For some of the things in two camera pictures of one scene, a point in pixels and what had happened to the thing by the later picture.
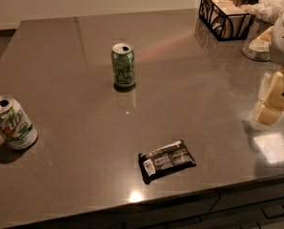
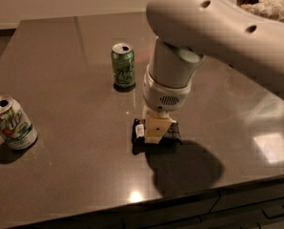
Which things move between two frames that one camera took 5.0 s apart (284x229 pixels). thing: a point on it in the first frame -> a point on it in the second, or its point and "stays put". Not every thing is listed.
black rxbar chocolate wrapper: [163, 161] -> [171, 137]
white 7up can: [11, 122] stays put
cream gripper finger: [279, 98] -> [156, 124]
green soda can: [123, 60] stays put
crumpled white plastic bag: [271, 7] stays put
